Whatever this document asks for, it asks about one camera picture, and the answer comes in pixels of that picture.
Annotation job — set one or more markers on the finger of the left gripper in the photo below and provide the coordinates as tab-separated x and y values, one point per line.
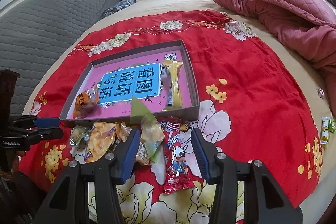
43	134
44	122

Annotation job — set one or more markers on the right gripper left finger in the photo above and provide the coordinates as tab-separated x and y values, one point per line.
67	201

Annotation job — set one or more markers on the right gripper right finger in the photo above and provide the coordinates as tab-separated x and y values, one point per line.
264	199

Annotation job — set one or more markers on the clear pack round cracker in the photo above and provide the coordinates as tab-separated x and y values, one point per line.
79	136

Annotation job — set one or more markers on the orange pack fried snack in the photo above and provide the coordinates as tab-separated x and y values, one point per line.
86	102

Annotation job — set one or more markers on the clear pack yellow puffs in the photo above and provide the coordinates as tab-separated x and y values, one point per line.
101	138

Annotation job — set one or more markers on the red cow milk candy stick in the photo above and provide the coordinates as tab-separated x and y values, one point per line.
177	175

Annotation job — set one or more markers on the green yellow cake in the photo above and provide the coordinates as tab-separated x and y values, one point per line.
151	130

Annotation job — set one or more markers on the gold wafer snack bar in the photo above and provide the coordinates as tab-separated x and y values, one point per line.
174	97

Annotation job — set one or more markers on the person's left hand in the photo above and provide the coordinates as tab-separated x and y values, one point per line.
14	158

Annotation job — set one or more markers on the grey quilted headboard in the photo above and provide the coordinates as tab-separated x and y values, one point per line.
35	33

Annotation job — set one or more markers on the yellow green candy packet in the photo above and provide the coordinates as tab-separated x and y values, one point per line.
324	136

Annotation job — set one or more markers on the red floral cloth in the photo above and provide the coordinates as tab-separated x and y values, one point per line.
250	108

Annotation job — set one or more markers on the shallow grey cardboard box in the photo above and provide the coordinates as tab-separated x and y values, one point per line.
189	113

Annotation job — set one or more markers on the small pink candy wrapper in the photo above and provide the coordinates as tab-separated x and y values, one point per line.
320	93

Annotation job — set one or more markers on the beige bed sheet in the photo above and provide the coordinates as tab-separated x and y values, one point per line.
307	78

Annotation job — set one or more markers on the dark blue patterned cloth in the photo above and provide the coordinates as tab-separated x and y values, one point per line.
118	7

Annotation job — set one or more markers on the pink quilted blanket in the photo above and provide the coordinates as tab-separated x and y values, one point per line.
304	26

